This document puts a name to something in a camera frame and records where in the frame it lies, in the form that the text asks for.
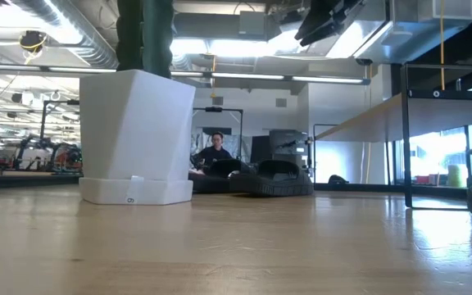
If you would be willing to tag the background robot arms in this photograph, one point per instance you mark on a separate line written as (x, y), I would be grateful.
(55, 155)

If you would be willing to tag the silver ventilation duct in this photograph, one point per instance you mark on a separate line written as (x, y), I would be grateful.
(84, 37)

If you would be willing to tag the metal ceiling duct box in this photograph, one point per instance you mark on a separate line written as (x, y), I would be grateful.
(416, 28)

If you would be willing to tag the person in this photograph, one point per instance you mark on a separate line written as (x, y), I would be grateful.
(215, 153)

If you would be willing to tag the dark green cactus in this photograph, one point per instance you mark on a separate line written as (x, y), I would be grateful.
(158, 37)

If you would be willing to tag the white angular plant pot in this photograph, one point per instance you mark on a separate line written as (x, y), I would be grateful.
(137, 135)

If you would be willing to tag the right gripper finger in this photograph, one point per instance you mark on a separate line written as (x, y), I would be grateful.
(326, 14)
(342, 22)

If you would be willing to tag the small red box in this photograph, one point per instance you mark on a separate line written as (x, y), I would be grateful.
(422, 180)

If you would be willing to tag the black frame wooden shelf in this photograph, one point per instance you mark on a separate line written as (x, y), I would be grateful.
(405, 143)

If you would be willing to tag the yellow-green bottle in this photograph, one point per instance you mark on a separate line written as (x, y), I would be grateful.
(455, 176)

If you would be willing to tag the long ceiling light bar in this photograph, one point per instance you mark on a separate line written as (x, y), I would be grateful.
(244, 76)

